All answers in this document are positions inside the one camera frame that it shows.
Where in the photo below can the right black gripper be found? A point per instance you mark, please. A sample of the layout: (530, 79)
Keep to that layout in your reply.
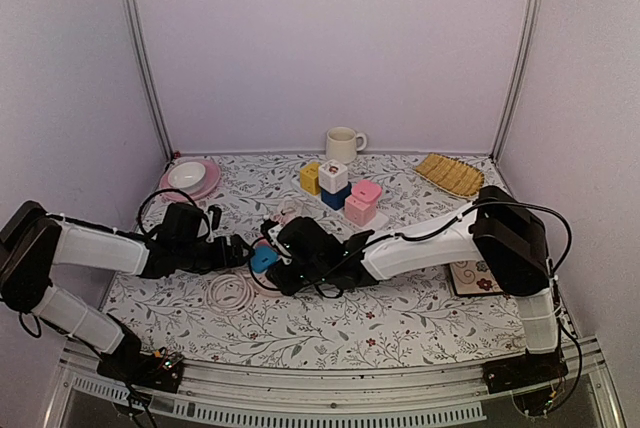
(286, 283)

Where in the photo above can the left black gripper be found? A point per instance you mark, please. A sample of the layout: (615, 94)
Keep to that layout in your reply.
(224, 261)

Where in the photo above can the blue plug adapter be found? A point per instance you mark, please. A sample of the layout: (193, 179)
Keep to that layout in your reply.
(263, 258)

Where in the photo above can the round pink socket with cord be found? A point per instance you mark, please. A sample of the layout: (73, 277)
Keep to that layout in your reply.
(232, 293)

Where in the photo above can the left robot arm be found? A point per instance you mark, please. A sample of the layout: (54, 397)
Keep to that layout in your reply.
(34, 241)

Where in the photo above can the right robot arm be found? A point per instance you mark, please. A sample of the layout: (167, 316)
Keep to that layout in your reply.
(506, 235)

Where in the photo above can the dark blue cube socket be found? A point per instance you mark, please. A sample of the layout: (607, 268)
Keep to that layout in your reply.
(336, 201)

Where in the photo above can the pink cube socket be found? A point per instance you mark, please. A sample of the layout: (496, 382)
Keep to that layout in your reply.
(359, 212)

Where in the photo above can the white cube socket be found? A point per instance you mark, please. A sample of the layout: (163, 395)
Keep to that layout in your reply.
(333, 176)

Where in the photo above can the pink plug adapter on top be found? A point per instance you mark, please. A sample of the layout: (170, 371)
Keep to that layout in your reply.
(366, 191)

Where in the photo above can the yellow cube socket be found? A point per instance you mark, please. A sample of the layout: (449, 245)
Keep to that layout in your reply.
(309, 178)

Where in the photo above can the pink plate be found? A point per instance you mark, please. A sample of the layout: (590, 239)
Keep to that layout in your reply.
(213, 175)

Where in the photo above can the white bowl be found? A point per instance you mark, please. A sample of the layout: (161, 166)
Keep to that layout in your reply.
(188, 176)

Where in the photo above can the cream ceramic mug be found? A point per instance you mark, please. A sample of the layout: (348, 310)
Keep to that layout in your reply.
(343, 144)

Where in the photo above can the floral table cloth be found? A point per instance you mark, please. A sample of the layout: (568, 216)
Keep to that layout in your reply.
(412, 319)

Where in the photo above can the floral square coaster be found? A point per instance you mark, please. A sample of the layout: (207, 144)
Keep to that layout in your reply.
(473, 279)

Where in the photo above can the yellow woven tray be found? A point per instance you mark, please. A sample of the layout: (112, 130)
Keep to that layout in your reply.
(451, 175)

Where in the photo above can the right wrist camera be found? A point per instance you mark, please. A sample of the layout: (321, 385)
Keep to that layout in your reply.
(270, 230)

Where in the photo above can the white charger with cable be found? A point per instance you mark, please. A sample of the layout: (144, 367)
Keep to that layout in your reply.
(285, 212)

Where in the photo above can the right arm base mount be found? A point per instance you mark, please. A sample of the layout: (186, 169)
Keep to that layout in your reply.
(525, 375)

